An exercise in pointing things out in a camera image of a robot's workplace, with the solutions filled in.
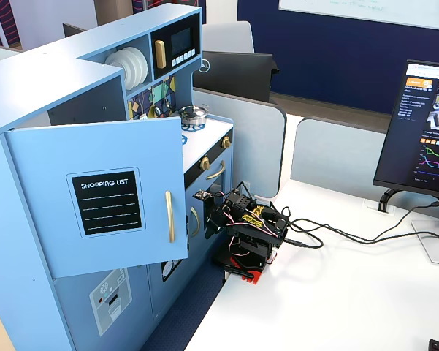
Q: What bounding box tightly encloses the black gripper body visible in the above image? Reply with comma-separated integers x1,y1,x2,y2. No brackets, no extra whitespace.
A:
206,203,235,230

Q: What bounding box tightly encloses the steel pot lid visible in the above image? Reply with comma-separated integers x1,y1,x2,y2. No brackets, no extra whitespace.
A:
178,104,208,116

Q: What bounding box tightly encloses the red table clamp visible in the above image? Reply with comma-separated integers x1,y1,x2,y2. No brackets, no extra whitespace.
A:
222,254,265,287

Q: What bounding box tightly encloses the light grey desk divider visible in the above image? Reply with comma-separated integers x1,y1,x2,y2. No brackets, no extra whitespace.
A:
290,116,389,189
192,89,288,199

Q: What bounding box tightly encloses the steel toy pot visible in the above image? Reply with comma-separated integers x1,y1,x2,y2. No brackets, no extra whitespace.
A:
177,108,210,127

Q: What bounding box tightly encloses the steel toy ladle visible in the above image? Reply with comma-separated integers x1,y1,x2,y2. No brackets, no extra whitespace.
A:
148,87,162,118

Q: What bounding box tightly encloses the steel toy spatula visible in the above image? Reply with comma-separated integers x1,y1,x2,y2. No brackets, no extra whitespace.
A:
138,91,149,121

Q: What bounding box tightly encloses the black Dell monitor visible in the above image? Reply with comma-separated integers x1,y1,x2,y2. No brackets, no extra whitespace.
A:
193,50,280,105

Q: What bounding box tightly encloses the white desk grommet plate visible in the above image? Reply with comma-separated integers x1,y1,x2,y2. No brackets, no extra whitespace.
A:
363,198,397,217

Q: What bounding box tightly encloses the white toy plate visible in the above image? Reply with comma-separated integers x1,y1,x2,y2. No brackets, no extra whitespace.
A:
104,48,142,91
123,46,149,88
112,47,145,90

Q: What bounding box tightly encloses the open blue fridge door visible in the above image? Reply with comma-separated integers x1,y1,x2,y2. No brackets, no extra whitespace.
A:
4,116,189,279

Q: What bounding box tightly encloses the grey office chair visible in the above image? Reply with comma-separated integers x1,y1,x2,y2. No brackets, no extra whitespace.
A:
200,20,256,56

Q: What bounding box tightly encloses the black toy microwave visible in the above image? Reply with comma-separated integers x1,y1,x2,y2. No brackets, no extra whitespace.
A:
150,13,202,80

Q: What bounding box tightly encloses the lit computer monitor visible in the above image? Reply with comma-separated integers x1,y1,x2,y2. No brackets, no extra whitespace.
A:
372,59,439,266

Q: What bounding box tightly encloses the blue wooden toy kitchen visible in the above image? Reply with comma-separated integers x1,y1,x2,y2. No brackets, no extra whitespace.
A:
0,3,235,351

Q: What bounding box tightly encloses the white whiteboard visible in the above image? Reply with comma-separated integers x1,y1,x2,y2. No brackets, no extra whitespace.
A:
278,0,439,32

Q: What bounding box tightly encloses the gold dishwasher door handle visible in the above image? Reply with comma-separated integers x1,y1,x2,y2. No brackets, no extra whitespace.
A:
190,206,201,238

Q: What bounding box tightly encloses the gold fridge door handle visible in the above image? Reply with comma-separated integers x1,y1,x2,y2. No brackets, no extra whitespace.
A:
164,190,177,244

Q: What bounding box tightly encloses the gold oven door handle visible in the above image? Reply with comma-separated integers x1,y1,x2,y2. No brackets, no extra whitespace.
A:
205,160,227,181

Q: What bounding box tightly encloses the black cable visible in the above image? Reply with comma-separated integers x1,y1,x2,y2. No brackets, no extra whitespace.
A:
283,218,439,250
283,199,439,245

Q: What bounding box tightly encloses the gold microwave handle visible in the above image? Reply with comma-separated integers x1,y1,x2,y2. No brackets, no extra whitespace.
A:
153,39,168,70

